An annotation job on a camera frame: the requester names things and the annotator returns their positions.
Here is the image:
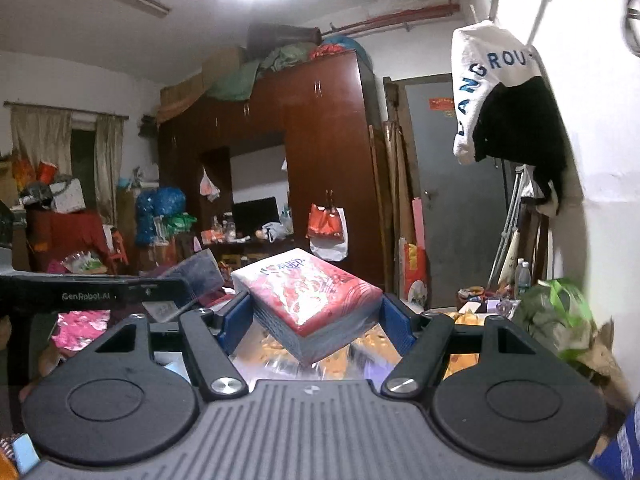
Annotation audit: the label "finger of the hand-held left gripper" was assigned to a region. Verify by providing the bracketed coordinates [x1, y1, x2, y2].
[172, 286, 237, 319]
[144, 279, 194, 307]

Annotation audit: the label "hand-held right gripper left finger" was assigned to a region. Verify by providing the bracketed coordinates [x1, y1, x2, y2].
[75, 291, 254, 403]

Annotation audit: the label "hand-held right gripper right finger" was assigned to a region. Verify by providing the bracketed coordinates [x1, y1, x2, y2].
[381, 294, 551, 402]

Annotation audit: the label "purple box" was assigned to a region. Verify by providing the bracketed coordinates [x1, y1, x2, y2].
[164, 248, 224, 307]

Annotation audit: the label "red white tissue pack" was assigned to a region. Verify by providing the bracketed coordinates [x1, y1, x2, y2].
[231, 248, 384, 364]

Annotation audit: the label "pink floral blanket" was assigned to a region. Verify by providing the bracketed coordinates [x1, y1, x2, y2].
[51, 309, 112, 352]

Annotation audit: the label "red cloth covered furniture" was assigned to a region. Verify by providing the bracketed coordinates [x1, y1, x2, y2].
[26, 209, 115, 272]

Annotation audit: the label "red plastic stool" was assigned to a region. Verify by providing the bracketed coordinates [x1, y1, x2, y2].
[106, 231, 129, 267]

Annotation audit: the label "green plastic basket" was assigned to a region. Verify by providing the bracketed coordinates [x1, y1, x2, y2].
[164, 212, 198, 234]

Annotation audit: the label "blue plastic bags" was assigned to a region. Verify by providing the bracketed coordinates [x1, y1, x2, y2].
[135, 186, 187, 247]

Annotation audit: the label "black monitor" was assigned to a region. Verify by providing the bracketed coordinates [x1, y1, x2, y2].
[230, 197, 280, 239]

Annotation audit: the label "white dotted gift box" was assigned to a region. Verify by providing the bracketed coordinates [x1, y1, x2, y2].
[49, 178, 87, 214]

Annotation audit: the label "white hanging plastic bag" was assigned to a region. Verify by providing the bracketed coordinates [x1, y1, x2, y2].
[199, 168, 221, 202]

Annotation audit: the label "red orange hanging bag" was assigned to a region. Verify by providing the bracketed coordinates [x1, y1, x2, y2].
[305, 203, 349, 262]

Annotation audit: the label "clear plastic bottle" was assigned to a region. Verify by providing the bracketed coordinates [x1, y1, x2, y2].
[514, 258, 532, 302]

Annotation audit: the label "grey door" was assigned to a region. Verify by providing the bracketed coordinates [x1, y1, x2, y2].
[404, 76, 517, 307]

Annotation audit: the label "metal crutches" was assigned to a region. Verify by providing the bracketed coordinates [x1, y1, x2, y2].
[486, 164, 532, 287]

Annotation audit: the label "green white shopping bag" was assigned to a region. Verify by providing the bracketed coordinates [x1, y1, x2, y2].
[514, 278, 597, 362]

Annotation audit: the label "beige curtains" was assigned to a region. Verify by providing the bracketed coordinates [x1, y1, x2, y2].
[9, 104, 124, 222]

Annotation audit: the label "brown wooden wardrobe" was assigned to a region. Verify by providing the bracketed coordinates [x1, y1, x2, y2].
[156, 50, 387, 288]

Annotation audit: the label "brown paper bag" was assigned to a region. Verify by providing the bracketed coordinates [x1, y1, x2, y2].
[587, 317, 632, 403]

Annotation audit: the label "green cloth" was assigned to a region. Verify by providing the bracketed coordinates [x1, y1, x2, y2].
[206, 44, 322, 102]

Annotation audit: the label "white black hanging jacket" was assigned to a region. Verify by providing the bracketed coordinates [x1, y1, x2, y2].
[451, 19, 569, 217]

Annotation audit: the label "blue shopping bag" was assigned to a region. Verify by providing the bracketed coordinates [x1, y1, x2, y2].
[589, 397, 640, 480]

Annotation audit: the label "red ceiling pipe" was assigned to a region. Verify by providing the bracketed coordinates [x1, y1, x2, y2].
[329, 2, 462, 37]

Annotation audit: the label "hanging coiled cables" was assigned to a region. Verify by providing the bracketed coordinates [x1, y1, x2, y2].
[621, 0, 640, 57]

